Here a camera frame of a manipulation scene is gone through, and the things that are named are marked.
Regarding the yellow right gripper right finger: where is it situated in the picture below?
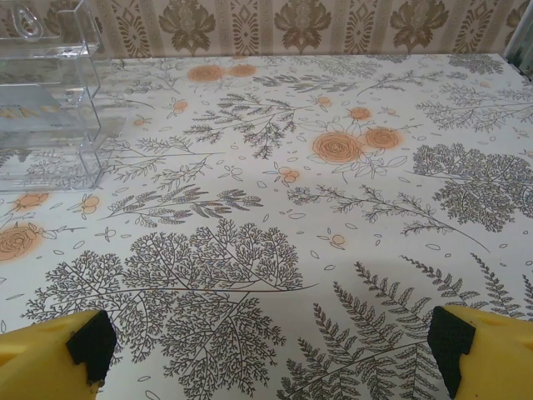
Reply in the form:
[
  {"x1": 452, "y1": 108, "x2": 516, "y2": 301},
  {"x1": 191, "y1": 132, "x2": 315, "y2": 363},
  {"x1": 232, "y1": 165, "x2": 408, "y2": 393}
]
[{"x1": 427, "y1": 305, "x2": 533, "y2": 400}]

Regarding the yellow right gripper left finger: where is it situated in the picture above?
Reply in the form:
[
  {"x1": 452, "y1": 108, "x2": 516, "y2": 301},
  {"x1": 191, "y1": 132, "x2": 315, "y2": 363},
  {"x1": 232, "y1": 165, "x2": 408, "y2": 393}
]
[{"x1": 0, "y1": 310, "x2": 117, "y2": 400}]

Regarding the aluminium frame post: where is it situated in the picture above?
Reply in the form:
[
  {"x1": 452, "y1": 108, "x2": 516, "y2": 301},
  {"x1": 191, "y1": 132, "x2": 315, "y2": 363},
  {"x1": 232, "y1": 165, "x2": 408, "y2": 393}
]
[{"x1": 502, "y1": 0, "x2": 533, "y2": 81}]

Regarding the clear acrylic tiered card stand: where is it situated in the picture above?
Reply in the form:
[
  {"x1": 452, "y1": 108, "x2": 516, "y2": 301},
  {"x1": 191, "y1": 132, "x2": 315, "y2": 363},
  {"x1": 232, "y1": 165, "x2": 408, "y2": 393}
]
[{"x1": 0, "y1": 0, "x2": 128, "y2": 193}]

